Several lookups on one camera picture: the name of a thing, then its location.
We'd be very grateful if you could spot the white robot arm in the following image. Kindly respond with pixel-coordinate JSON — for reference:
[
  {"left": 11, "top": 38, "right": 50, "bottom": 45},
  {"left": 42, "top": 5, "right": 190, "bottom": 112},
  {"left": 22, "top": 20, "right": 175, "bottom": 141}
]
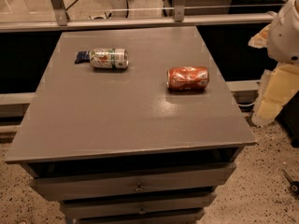
[{"left": 267, "top": 0, "right": 299, "bottom": 64}]

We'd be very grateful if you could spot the red coke can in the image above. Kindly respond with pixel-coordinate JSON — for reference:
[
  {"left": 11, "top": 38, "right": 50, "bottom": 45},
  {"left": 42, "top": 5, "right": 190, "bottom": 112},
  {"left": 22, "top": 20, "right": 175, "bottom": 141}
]
[{"left": 166, "top": 66, "right": 209, "bottom": 91}]

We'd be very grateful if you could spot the white green soda can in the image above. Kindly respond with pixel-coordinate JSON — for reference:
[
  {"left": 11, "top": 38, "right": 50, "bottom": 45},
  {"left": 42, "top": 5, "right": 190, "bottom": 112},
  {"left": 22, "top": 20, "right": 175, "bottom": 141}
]
[{"left": 90, "top": 49, "right": 129, "bottom": 69}]

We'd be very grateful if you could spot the grey drawer cabinet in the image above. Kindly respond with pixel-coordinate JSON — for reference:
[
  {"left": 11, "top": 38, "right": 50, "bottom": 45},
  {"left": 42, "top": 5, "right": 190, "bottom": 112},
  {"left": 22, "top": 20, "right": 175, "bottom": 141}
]
[{"left": 4, "top": 25, "right": 258, "bottom": 224}]

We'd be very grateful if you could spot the dark blue chip bag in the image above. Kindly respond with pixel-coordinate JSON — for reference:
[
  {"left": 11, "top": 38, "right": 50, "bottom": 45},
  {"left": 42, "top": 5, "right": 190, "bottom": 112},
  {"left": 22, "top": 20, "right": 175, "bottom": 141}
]
[{"left": 75, "top": 51, "right": 90, "bottom": 63}]

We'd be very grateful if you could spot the top grey drawer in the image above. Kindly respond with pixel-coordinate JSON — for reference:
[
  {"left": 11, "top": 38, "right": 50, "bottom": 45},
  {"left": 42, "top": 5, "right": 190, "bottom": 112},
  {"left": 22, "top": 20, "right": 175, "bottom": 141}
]
[{"left": 31, "top": 162, "right": 236, "bottom": 201}]

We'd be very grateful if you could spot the grey drawer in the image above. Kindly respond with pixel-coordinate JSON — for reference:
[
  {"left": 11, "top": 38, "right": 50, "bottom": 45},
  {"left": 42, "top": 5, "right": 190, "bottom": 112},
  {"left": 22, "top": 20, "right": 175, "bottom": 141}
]
[
  {"left": 61, "top": 192, "right": 216, "bottom": 219},
  {"left": 78, "top": 208, "right": 205, "bottom": 224},
  {"left": 31, "top": 162, "right": 236, "bottom": 201}
]

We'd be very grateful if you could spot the middle grey drawer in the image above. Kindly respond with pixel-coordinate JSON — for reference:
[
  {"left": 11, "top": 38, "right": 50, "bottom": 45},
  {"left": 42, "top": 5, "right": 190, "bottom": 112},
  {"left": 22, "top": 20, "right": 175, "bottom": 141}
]
[{"left": 61, "top": 192, "right": 216, "bottom": 219}]

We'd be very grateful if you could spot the bottom grey drawer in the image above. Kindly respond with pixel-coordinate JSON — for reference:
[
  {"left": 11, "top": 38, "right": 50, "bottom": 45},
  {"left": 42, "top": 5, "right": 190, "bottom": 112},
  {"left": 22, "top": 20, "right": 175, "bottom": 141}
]
[{"left": 78, "top": 208, "right": 205, "bottom": 224}]

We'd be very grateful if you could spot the grey metal railing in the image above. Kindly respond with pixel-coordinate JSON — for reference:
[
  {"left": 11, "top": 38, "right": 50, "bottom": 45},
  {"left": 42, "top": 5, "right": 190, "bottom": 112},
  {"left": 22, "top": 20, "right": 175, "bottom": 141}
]
[{"left": 0, "top": 0, "right": 280, "bottom": 33}]

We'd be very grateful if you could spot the black tool on floor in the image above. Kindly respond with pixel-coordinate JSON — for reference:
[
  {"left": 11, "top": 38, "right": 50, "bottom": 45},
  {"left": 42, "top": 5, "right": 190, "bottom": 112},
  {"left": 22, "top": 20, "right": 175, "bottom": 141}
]
[{"left": 283, "top": 171, "right": 299, "bottom": 195}]

